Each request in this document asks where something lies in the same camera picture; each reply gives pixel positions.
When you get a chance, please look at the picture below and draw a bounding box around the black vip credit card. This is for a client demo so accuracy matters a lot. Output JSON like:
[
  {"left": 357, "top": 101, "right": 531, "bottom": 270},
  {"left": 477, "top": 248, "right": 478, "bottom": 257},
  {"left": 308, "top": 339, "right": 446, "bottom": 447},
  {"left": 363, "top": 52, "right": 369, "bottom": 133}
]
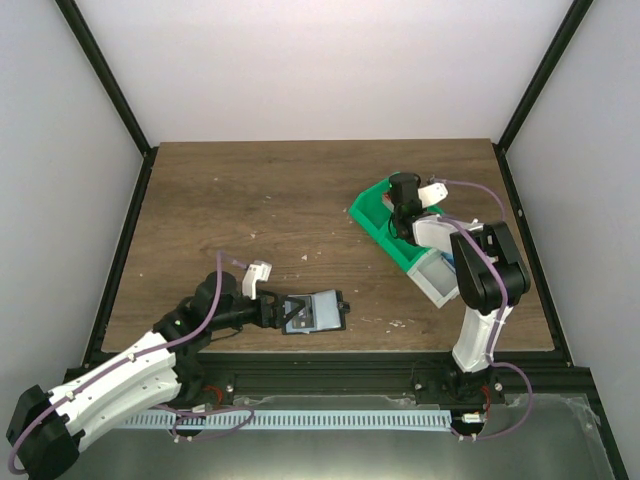
[{"left": 285, "top": 295, "right": 315, "bottom": 334}]

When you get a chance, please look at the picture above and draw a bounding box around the black card holder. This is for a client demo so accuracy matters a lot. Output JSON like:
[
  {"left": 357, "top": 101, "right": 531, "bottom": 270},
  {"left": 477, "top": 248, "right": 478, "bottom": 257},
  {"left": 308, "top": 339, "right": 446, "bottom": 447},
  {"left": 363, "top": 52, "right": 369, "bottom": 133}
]
[{"left": 281, "top": 290, "right": 350, "bottom": 335}]

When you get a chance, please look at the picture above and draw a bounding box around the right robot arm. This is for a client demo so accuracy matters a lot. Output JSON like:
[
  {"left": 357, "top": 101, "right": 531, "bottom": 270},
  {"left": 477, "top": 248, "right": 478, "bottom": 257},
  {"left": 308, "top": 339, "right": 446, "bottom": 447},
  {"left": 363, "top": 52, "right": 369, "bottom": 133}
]
[{"left": 388, "top": 172, "right": 531, "bottom": 374}]

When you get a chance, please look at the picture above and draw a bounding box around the red dotted card stack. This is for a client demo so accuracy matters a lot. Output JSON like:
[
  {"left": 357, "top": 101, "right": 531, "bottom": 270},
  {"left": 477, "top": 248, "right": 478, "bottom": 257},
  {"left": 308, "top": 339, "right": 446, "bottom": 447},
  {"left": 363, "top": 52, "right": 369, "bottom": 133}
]
[{"left": 381, "top": 192, "right": 394, "bottom": 212}]

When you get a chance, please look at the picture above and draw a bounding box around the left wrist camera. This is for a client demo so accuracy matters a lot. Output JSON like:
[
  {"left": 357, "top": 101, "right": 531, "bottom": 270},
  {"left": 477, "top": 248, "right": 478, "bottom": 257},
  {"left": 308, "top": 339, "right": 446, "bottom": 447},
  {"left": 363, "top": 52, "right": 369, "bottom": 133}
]
[{"left": 241, "top": 260, "right": 272, "bottom": 300}]

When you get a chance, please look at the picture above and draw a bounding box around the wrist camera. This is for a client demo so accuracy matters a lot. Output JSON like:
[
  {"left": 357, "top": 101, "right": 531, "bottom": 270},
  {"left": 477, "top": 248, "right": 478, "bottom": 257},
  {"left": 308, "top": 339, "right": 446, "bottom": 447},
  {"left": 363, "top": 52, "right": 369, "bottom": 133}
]
[
  {"left": 241, "top": 260, "right": 272, "bottom": 300},
  {"left": 417, "top": 182, "right": 448, "bottom": 208}
]

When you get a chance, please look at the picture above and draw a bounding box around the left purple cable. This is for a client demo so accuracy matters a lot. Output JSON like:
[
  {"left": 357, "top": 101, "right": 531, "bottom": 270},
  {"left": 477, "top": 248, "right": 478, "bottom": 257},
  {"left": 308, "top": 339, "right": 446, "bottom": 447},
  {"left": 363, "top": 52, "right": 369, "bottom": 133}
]
[{"left": 8, "top": 249, "right": 256, "bottom": 475}]

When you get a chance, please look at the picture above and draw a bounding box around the purple cable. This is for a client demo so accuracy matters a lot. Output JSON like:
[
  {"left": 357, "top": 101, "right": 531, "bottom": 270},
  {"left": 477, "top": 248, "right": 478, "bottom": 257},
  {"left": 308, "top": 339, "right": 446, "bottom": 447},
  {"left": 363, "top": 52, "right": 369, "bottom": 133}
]
[
  {"left": 8, "top": 249, "right": 256, "bottom": 475},
  {"left": 429, "top": 175, "right": 534, "bottom": 441}
]

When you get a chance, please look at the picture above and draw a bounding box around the black aluminium frame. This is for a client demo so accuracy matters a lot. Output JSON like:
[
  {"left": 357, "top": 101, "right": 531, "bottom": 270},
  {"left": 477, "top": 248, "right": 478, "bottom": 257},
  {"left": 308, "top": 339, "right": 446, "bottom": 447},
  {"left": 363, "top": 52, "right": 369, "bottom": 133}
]
[{"left": 57, "top": 1, "right": 628, "bottom": 479}]

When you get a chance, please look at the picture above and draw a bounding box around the light blue cable duct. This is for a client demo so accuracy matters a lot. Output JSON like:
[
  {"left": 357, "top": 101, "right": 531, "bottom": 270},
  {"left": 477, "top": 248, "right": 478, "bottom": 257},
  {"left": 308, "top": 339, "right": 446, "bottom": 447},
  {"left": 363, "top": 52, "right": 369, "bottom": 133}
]
[{"left": 121, "top": 410, "right": 452, "bottom": 432}]

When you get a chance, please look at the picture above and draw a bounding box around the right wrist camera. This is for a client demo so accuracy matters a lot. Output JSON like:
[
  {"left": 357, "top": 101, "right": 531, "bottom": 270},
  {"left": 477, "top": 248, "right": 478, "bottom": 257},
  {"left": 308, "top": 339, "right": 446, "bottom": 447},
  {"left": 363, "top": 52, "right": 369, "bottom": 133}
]
[{"left": 417, "top": 182, "right": 448, "bottom": 208}]

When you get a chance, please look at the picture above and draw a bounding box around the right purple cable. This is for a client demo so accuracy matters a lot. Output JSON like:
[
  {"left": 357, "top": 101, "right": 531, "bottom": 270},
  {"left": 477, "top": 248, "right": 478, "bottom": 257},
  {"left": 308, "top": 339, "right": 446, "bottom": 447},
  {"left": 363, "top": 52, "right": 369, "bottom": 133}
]
[{"left": 429, "top": 175, "right": 534, "bottom": 441}]

